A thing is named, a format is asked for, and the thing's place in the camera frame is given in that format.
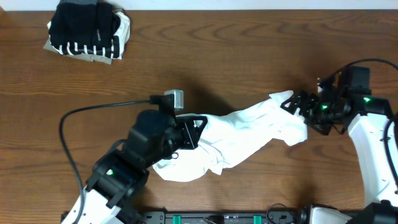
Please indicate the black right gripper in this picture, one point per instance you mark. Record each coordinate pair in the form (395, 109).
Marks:
(309, 98)

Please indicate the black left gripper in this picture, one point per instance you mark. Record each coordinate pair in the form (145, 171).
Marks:
(189, 138)

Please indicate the white printed t-shirt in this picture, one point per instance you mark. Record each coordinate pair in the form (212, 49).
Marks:
(228, 140)

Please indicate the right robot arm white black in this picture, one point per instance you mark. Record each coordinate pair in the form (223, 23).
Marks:
(346, 99)

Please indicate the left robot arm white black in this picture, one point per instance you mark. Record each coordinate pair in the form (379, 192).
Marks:
(122, 172)

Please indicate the black white striped folded shirt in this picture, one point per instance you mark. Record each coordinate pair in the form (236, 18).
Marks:
(118, 41)

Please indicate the black folded garment top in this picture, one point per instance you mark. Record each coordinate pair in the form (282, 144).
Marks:
(84, 22)

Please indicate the beige folded garment bottom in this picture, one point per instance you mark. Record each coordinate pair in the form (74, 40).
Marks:
(85, 57)

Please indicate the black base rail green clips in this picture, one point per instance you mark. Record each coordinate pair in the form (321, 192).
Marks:
(277, 213)

